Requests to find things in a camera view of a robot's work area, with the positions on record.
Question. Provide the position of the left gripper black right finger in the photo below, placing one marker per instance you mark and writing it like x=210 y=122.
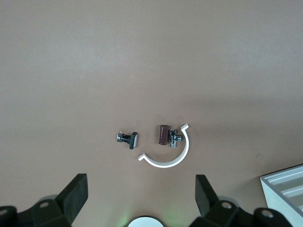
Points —
x=206 y=196

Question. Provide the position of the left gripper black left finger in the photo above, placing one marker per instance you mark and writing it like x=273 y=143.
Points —
x=73 y=196

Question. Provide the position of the white drawer cabinet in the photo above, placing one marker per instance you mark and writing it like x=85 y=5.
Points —
x=274 y=201

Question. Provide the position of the small black clip part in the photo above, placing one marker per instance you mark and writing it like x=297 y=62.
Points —
x=131 y=140

